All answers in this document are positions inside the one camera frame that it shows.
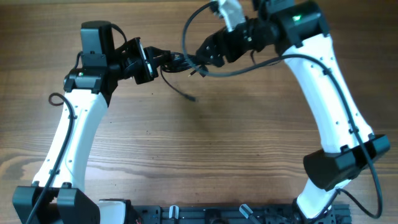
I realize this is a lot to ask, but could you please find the thick black USB cable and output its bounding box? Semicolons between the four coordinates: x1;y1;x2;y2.
160;51;210;78

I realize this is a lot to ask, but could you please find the thin black USB cable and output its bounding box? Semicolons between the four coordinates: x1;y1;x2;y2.
159;67;198;103

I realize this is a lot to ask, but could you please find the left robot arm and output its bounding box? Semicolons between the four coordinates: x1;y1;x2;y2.
12;21;172;223

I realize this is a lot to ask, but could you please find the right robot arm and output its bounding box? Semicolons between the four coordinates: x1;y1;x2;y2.
196;1;390;223

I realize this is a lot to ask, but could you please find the left camera black cable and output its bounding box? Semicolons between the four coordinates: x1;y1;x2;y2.
25;91;78;224

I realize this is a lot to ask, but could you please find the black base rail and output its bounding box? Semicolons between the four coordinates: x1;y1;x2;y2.
127;204;352;224

